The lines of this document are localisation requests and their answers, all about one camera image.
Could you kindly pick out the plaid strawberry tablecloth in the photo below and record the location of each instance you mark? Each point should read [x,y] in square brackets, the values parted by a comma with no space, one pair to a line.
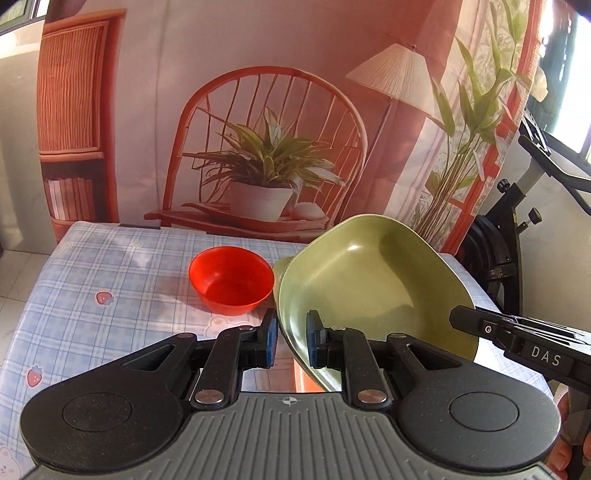
[97,380]

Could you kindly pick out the person right hand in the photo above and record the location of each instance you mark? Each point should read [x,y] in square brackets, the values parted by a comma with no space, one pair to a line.
[571,454]

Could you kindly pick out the red bowl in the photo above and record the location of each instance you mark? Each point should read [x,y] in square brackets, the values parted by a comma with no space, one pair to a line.
[230,280]

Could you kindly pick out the printed room backdrop cloth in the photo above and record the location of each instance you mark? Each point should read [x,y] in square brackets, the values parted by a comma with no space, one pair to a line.
[280,119]

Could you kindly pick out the green plate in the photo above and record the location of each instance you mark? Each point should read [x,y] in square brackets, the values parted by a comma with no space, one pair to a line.
[279,294]
[373,274]

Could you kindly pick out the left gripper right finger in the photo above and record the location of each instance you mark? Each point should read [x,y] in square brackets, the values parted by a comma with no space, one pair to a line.
[349,352]

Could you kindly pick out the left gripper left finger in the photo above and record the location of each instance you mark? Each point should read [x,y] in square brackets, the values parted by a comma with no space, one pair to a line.
[220,363]

